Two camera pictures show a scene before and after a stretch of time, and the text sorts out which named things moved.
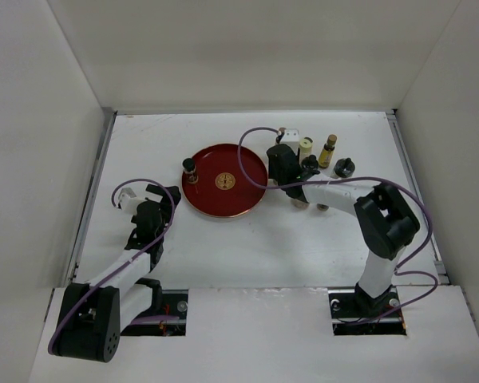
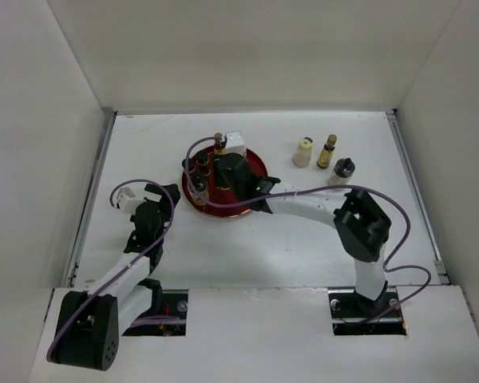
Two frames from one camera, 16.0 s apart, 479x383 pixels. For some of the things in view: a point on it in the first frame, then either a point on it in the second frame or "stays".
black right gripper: (272, 173) → (219, 175)
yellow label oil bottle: (327, 152) stays
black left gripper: (159, 191) stays
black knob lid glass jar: (343, 167) stays
